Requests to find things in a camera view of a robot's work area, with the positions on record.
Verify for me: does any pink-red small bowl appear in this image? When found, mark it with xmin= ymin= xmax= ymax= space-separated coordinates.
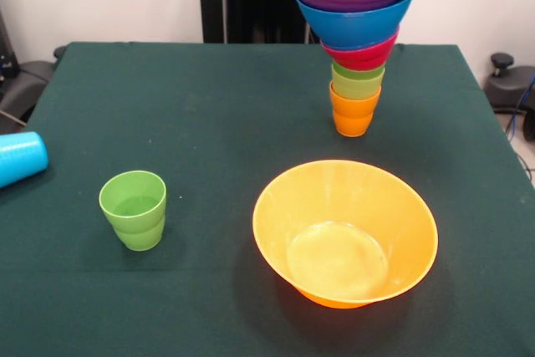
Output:
xmin=319 ymin=26 xmax=400 ymax=72

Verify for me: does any large orange bowl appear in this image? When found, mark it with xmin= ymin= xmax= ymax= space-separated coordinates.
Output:
xmin=252 ymin=159 xmax=440 ymax=310

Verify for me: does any dark green tablecloth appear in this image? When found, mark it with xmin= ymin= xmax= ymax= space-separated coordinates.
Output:
xmin=0 ymin=41 xmax=535 ymax=357

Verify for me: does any light green cup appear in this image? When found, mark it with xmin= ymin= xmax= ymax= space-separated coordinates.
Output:
xmin=98 ymin=170 xmax=167 ymax=235
xmin=111 ymin=219 xmax=166 ymax=253

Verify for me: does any yellow translucent cup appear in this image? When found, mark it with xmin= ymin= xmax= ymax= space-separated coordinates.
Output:
xmin=330 ymin=67 xmax=386 ymax=101

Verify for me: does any light blue bowl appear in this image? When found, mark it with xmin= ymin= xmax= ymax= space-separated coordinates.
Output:
xmin=294 ymin=0 xmax=414 ymax=50

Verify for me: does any black pedestal base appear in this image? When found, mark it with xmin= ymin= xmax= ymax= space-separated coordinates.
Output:
xmin=0 ymin=5 xmax=58 ymax=124
xmin=483 ymin=52 xmax=535 ymax=143

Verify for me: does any light blue cup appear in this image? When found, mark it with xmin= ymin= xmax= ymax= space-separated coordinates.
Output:
xmin=0 ymin=130 xmax=50 ymax=189

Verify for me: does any orange cup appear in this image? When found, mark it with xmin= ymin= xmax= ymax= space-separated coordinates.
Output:
xmin=332 ymin=112 xmax=374 ymax=138
xmin=329 ymin=81 xmax=382 ymax=120

